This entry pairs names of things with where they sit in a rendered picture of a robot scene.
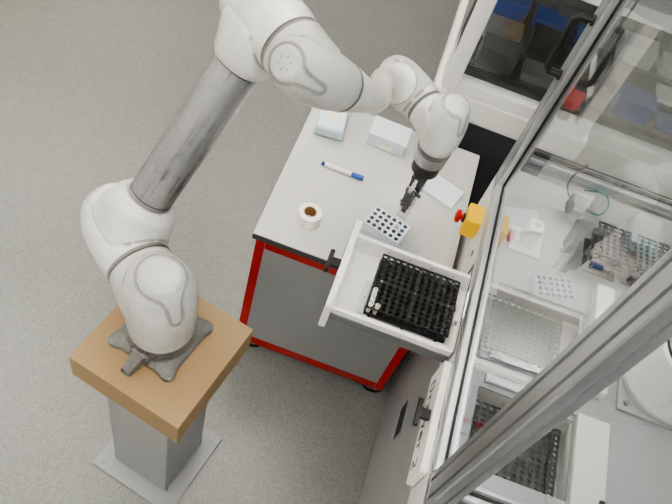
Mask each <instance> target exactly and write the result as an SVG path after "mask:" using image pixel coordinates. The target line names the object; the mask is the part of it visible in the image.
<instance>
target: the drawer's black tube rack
mask: <svg viewBox="0 0 672 504"><path fill-rule="evenodd" d="M390 258H392V259H394V261H391V260H390ZM397 261H400V263H397ZM380 262H381V259H380V261H379V265H380ZM390 262H391V263H390ZM403 263H405V264H406V266H405V265H403ZM379 265H378V268H379ZM409 265H411V266H412V267H413V268H410V267H409ZM403 267H404V268H403ZM378 268H377V271H378ZM415 268H418V269H419V270H416V269H415ZM409 269H410V270H409ZM377 271H376V274H377ZM424 271H426V272H427V273H424ZM430 273H432V274H433V276H431V275H430ZM376 274H375V277H376ZM437 275H438V276H439V277H440V278H437V277H436V276H437ZM375 277H374V280H375ZM430 277H431V278H430ZM442 278H445V279H446V280H443V279H442ZM374 280H373V283H374ZM449 280H451V281H452V283H450V282H449ZM443 282H444V283H443ZM373 283H372V286H373ZM455 283H458V285H456V284H455ZM449 284H450V285H449ZM460 284H461V282H459V281H456V280H454V279H451V278H448V277H446V276H443V275H440V274H438V273H435V272H432V271H430V270H427V269H424V268H422V267H419V266H416V265H414V264H411V263H408V262H406V261H403V260H400V259H398V258H395V257H392V256H390V257H389V259H388V263H387V266H386V269H385V273H384V276H383V279H382V280H381V285H380V288H379V292H378V295H377V298H376V301H375V303H374V307H373V310H375V311H377V313H376V315H373V314H372V312H373V310H372V309H371V310H370V311H369V312H366V308H367V307H366V305H367V302H368V299H369V295H370V292H371V289H372V286H371V289H370V292H369V295H368V298H367V301H366V305H365V308H364V311H363V314H366V315H367V317H370V316H371V317H374V318H377V319H379V320H382V321H385V322H387V323H390V324H393V325H395V326H398V327H400V329H401V330H402V329H406V330H409V331H411V332H414V333H417V334H419V335H422V336H424V337H427V338H430V339H432V340H433V341H434V342H436V341H438V342H440V343H444V342H445V338H446V337H447V338H448V336H449V332H450V327H451V323H452V319H453V314H454V310H455V306H456V302H457V297H458V293H459V289H460ZM377 303H379V304H380V305H381V306H380V308H379V309H378V310H377V309H375V305H376V304H377ZM451 312H452V313H451ZM448 325H449V326H448ZM447 329H448V330H447ZM446 334H447V335H446Z"/></svg>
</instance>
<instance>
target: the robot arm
mask: <svg viewBox="0 0 672 504"><path fill-rule="evenodd" d="M219 9H220V13H221V15H220V20H219V24H218V29H217V34H216V37H215V41H214V51H215V54H214V56H213V57H212V59H211V60H210V62H209V63H208V65H207V66H206V68H205V69H204V71H203V73H202V74H201V76H200V77H199V79H198V80H197V82H196V83H195V85H194V86H193V88H192V90H191V91H190V93H189V94H188V96H187V97H186V99H185V100H184V102H183V103H182V105H181V107H180V108H179V110H178V111H177V113H176V114H175V116H174V117H173V119H172V120H171V122H170V124H169V125H168V127H167V128H166V130H165V131H164V133H163V134H162V136H161V137H160V139H159V141H158V142H157V144H156V145H155V147H154V148H153V150H152V151H151V153H150V154H149V156H148V158H147V159H146V161H145V162H144V164H143V165H142V167H141V168H140V170H139V171H138V173H137V175H136V176H135V178H130V179H125V180H121V181H119V182H118V183H107V184H104V185H101V186H99V187H97V188H96V189H94V190H93V191H92V192H90V193H89V194H88V195H87V197H86V198H85V199H84V201H83V203H82V206H81V210H80V225H81V230H82V234H83V237H84V240H85V242H86V244H87V246H88V249H89V251H90V253H91V255H92V257H93V259H94V260H95V262H96V264H97V266H98V267H99V269H100V271H101V272H102V274H103V275H104V276H105V278H106V279H107V281H108V282H109V284H110V286H111V288H112V291H113V293H114V295H115V298H116V300H117V303H118V305H119V308H120V311H121V313H122V315H123V316H124V317H125V323H124V324H123V325H122V326H121V327H120V328H119V329H118V330H116V331H115V332H113V333H112V334H110V335H109V337H108V345H109V346H110V347H112V348H115V349H119V350H121V351H123V352H124V353H126V354H127V355H129V357H128V359H127V360H126V362H125V363H124V365H123V366H122V368H121V371H122V372H123V374H124V375H126V376H127V377H128V376H129V377H130V376H131V375H132V374H133V373H135V372H136V371H137V370H138V369H139V368H141V367H142V366H143V365H144V366H146V367H147V368H149V369H150V370H152V371H153V372H155V373H156V374H157V375H158V376H159V378H160V379H161V380H162V381H163V382H167V383H168V382H171V381H173V379H174V378H175V375H176V372H177V371H178V369H179V368H180V366H181V365H182V364H183V363H184V362H185V360H186V359H187V358H188V357H189V355H190V354H191V353H192V352H193V351H194V349H195V348H196V347H197V346H198V344H199V343H200V342H201V341H202V340H203V339H204V338H205V337H206V336H208V335H209V334H211V333H212V331H213V324H212V323H211V322H210V321H207V320H204V319H201V318H199V317H198V316H197V315H198V302H199V301H198V287H197V282H196V279H195V276H194V274H193V272H192V270H191V269H190V268H189V266H188V265H187V264H186V263H185V262H184V261H183V260H182V259H180V258H179V257H178V256H176V255H174V254H173V253H172V251H171V250H170V248H169V247H168V245H167V243H168V242H169V239H170V235H171V231H172V227H173V223H174V221H175V218H176V214H175V208H174V205H173V204H174V202H175V201H176V199H177V198H178V196H179V195H180V194H181V192H182V191H183V189H184V188H185V186H186V185H187V184H188V182H189V181H190V179H191V178H192V176H193V175H194V173H195V172H196V171H197V169H198V168H199V166H200V165H201V163H202V162H203V161H204V159H205V158H206V156H207V155H208V153H209V152H210V151H211V149H212V148H213V146H214V145H215V143H216V142H217V141H218V139H219V138H220V136H221V135H222V133H223V132H224V131H225V129H226V128H227V126H228V125H229V123H230V122H231V121H232V119H233V118H234V116H235V115H236V113H237V112H238V111H239V109H240V108H241V106H242V105H243V103H244V102H245V101H246V99H247V98H248V96H249V95H250V93H251V92H252V91H253V89H254V88H255V86H256V85H257V83H261V82H263V81H266V80H268V79H269V78H272V80H273V82H274V83H275V84H276V86H277V87H278V88H279V89H280V90H281V91H282V92H283V93H285V94H286V95H287V96H289V97H290V98H292V99H294V100H296V101H298V102H301V103H303V104H305V105H308V106H311V107H313V108H316V109H319V110H324V111H332V112H337V113H363V114H375V113H379V112H382V111H383V110H385V109H386V108H387V107H388V106H389V104H390V105H392V106H393V107H394V108H395V109H396V110H397V111H398V112H401V113H402V114H403V115H405V116H406V117H407V118H408V119H409V120H410V122H411V123H412V124H413V126H414V128H415V130H416V132H417V135H418V137H419V140H418V144H417V146H416V148H415V150H414V154H413V156H414V159H413V161H412V164H411V168H412V171H413V173H414V174H413V175H412V177H411V181H410V183H409V186H408V187H406V190H405V194H404V196H403V198H402V199H401V200H400V202H401V203H400V207H399V210H398V212H397V214H396V215H397V216H399V217H401V218H402V219H404V220H405V219H406V218H407V216H408V214H410V213H411V211H412V209H413V207H414V205H415V202H416V200H417V198H419V199H420V197H421V195H419V193H420V192H421V191H422V189H423V187H424V185H425V183H426V182H427V180H431V179H434V178H435V177H436V176H437V175H438V173H439V171H440V170H442V168H443V167H444V165H445V164H446V162H447V161H448V159H449V158H450V156H451V154H452V152H453V151H454V150H455V149H456V148H457V147H458V146H459V144H460V143H461V141H462V139H463V137H464V135H465V133H466V130H467V127H468V124H469V121H470V115H471V107H470V104H469V102H468V101H467V99H466V98H465V97H463V96H462V95H460V94H458V93H455V92H448V93H445V94H441V93H440V92H439V91H438V89H437V88H436V86H435V84H434V83H433V82H432V80H431V79H430V78H429V77H428V76H427V74H426V73H425V72H424V71H423V70H422V69H421V68H420V67H419V66H418V65H417V64H416V63H415V62H414V61H412V60H411V59H409V58H407V57H405V56H401V55H393V56H390V57H388V58H387V59H385V60H384V61H383V62H382V64H381V65H380V67H379V68H378V69H376V70H375V71H374V72H373V73H372V75H371V77H369V76H367V75H366V74H365V73H364V72H363V71H362V70H361V69H360V68H359V67H358V66H357V65H356V64H354V63H353V62H351V61H350V60H349V59H348V58H346V57H345V56H344V55H342V54H341V53H340V49H339V48H338V47H337V46H336V45H335V43H334V42H333V41H332V40H331V39H330V37H329V36H328V35H327V33H326V32H325V31H324V29H323V28H322V27H321V26H320V24H319V23H318V22H317V20H316V19H315V17H314V16H313V14H312V12H311V11H310V9H309V8H308V7H307V6H306V5H305V3H304V2H303V1H302V0H219ZM416 197H417V198H416Z"/></svg>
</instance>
